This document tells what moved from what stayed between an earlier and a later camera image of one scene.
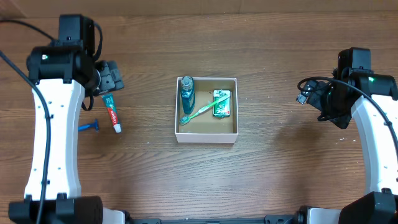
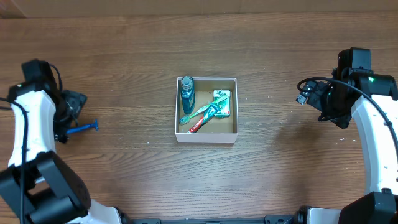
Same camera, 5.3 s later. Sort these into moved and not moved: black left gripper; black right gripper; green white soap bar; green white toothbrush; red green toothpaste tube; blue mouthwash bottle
Moved: red green toothpaste tube; black left gripper
Not moved: blue mouthwash bottle; black right gripper; green white toothbrush; green white soap bar
